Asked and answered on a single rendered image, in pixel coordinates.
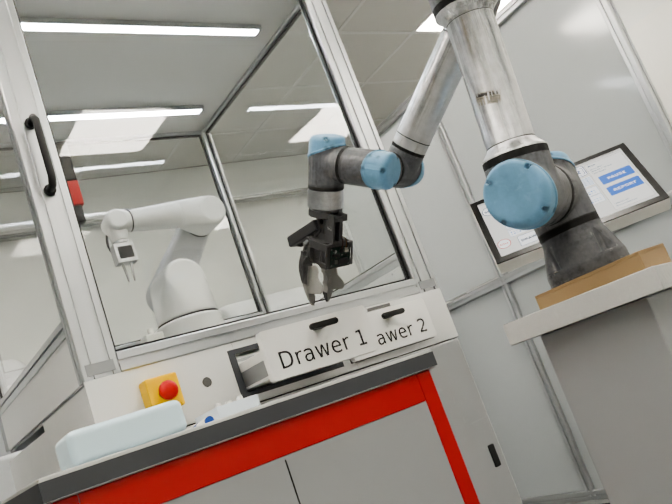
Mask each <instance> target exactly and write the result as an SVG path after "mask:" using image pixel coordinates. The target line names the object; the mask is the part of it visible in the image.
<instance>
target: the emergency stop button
mask: <svg viewBox="0 0 672 504"><path fill-rule="evenodd" d="M159 394H160V396H161V397H162V398H163V399H165V400H171V399H173V398H175V397H176V396H177V394H178V386H177V384H176V383H175V382H174V381H172V380H165V381H164V382H162V383H161V384H160V386H159Z"/></svg>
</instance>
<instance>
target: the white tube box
mask: <svg viewBox="0 0 672 504"><path fill-rule="evenodd" d="M259 405H261V404H260V401H259V398H258V395H257V394H255V395H252V396H249V397H246V398H243V399H240V400H237V401H234V402H231V403H227V404H224V405H221V406H218V407H216V408H214V409H212V410H210V411H208V412H206V413H205V414H203V415H201V416H199V417H197V418H195V421H196V424H197V423H199V422H200V421H202V420H203V419H204V418H206V417H208V416H212V417H213V418H214V420H217V419H220V418H223V417H226V416H229V415H232V414H235V413H238V412H241V411H244V410H247V409H250V408H253V407H256V406H259Z"/></svg>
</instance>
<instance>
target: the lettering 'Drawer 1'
mask: <svg viewBox="0 0 672 504"><path fill-rule="evenodd" d="M357 332H359V335H360V338H361V340H362V343H361V344H360V346H361V345H364V344H367V342H364V340H363V338H362V335H361V332H360V329H358V330H356V331H355V333H357ZM334 342H338V343H339V345H336V346H333V344H334ZM338 346H341V343H340V342H339V341H338V340H334V341H333V342H332V349H333V350H334V351H335V352H336V353H339V352H341V351H343V350H342V349H341V350H339V351H336V350H335V349H334V348H335V347H338ZM314 347H315V348H316V350H317V352H318V353H319V355H320V357H323V352H322V348H323V349H324V351H325V353H326V354H327V356H328V355H329V348H328V343H326V347H327V351H326V350H325V348H324V346H323V345H322V344H321V345H320V349H321V353H320V352H319V350H318V348H317V347H316V346H314ZM306 350H310V351H311V352H310V353H307V354H306V355H305V358H306V360H307V361H312V360H313V359H314V360H315V356H314V354H313V351H312V349H310V348H306V349H304V352H305V351H306ZM282 353H288V354H289V356H290V358H291V364H290V365H288V366H284V363H283V360H282V357H281V354H282ZM309 354H312V359H308V358H307V356H308V355H309ZM278 355H279V358H280V361H281V364H282V367H283V369H285V368H288V367H290V366H292V365H293V357H292V355H291V353H290V352H288V351H282V352H278Z"/></svg>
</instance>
